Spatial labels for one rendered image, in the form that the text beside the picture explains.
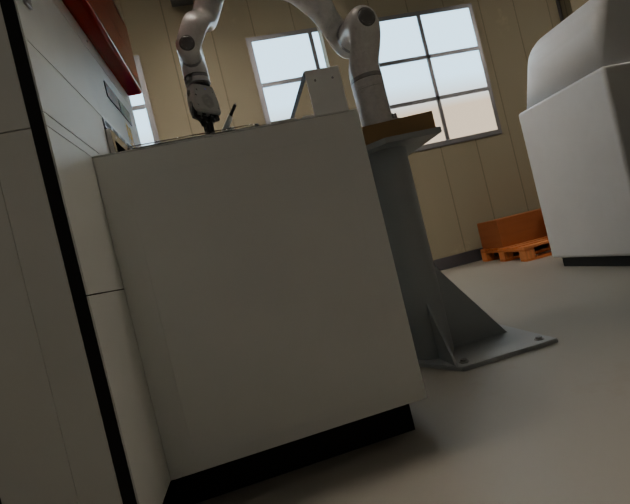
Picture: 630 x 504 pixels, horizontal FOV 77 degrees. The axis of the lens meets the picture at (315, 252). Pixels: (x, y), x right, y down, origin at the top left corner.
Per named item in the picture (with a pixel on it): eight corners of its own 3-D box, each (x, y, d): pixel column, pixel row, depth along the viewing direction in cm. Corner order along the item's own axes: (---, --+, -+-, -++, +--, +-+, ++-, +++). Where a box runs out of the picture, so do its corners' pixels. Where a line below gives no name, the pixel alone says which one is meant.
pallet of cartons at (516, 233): (572, 238, 411) (563, 202, 411) (638, 232, 340) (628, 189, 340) (480, 262, 396) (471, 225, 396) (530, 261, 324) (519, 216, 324)
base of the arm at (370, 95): (396, 129, 162) (385, 84, 161) (409, 116, 143) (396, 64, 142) (351, 141, 162) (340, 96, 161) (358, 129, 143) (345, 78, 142)
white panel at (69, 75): (30, 127, 68) (-26, -102, 68) (148, 202, 148) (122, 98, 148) (50, 124, 69) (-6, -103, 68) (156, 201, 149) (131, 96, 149)
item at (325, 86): (316, 123, 103) (304, 70, 103) (292, 172, 157) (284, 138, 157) (351, 116, 105) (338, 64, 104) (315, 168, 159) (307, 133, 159)
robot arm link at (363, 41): (374, 85, 159) (359, 25, 157) (395, 63, 141) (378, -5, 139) (347, 90, 156) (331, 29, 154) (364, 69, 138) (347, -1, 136)
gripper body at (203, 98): (191, 76, 129) (200, 110, 129) (216, 82, 137) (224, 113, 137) (179, 86, 134) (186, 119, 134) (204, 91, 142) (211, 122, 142)
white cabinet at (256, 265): (179, 518, 88) (91, 158, 88) (214, 387, 183) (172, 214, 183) (441, 428, 99) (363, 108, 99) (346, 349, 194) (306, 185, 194)
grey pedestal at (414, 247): (485, 323, 180) (442, 146, 180) (558, 342, 136) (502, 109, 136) (379, 354, 172) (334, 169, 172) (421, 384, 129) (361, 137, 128)
